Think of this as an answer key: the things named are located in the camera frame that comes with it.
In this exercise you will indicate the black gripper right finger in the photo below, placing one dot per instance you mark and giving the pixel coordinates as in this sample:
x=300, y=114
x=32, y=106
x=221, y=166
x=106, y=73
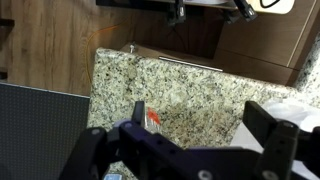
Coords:
x=270, y=133

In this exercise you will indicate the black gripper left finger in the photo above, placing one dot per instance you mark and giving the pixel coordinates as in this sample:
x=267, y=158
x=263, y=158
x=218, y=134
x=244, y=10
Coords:
x=148, y=156

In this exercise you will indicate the red label Fiji bottle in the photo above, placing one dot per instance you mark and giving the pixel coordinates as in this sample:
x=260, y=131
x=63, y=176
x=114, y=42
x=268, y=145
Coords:
x=152, y=122

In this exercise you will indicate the wooden base cabinet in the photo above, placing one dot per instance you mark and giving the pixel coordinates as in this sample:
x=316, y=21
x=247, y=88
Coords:
x=270, y=48

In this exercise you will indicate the dark perforated mat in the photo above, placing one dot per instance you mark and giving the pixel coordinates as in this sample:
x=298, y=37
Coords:
x=38, y=129

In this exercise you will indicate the silver cabinet handle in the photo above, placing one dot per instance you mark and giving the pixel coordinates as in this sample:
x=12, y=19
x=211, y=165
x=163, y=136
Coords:
x=188, y=63

